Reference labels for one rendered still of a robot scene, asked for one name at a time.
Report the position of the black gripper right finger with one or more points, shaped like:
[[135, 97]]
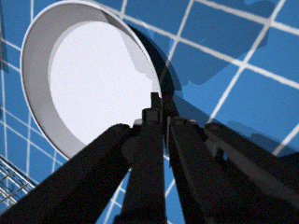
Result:
[[260, 188]]

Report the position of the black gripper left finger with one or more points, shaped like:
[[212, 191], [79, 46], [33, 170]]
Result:
[[78, 192]]

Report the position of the white round plate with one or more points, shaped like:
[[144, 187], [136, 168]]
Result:
[[83, 71]]

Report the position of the silver wire dish rack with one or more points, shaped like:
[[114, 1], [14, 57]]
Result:
[[4, 192]]

